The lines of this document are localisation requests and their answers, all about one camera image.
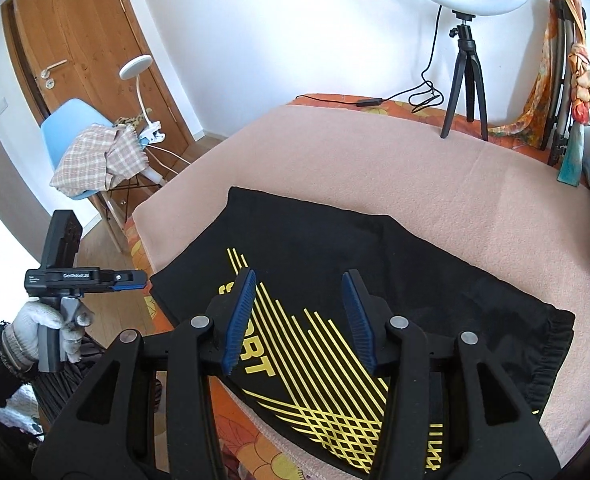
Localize person's left hand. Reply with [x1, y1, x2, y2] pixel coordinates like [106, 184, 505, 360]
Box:
[0, 298, 96, 364]

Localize checkered cloth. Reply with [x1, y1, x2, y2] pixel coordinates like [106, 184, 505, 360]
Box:
[50, 123, 148, 196]

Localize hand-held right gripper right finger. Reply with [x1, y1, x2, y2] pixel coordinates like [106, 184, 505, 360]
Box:
[341, 269, 562, 480]

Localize orange floral bed sheet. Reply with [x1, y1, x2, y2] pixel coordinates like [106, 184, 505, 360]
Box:
[123, 93, 560, 480]

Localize wooden door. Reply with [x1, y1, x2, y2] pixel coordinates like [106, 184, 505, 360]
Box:
[1, 0, 194, 161]

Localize orange floral scarf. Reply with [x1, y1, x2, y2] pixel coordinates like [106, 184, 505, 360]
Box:
[489, 0, 590, 187]

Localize black pants with yellow print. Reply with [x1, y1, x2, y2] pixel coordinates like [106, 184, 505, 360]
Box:
[149, 186, 576, 480]

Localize black cable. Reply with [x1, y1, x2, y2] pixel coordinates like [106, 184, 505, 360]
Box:
[295, 0, 468, 115]

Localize grey metal folding frame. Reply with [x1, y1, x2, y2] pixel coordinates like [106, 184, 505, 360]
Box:
[540, 2, 583, 168]

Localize white clip lamp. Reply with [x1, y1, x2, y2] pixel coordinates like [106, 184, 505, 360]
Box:
[119, 55, 168, 145]

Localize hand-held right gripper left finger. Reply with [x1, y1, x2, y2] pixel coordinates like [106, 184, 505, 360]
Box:
[33, 268, 258, 480]

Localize blue chair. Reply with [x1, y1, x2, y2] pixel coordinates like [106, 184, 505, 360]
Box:
[40, 98, 158, 254]

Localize black tripod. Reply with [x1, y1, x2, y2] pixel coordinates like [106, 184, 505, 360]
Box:
[440, 10, 490, 142]

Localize white lamp cable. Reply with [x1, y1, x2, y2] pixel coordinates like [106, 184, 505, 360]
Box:
[142, 144, 193, 183]

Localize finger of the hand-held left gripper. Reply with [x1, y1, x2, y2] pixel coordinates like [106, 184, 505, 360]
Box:
[111, 268, 148, 293]

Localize person's left forearm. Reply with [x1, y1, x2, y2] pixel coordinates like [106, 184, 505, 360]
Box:
[0, 325, 38, 413]

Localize pink blanket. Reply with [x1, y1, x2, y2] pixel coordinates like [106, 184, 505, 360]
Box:
[134, 108, 590, 480]

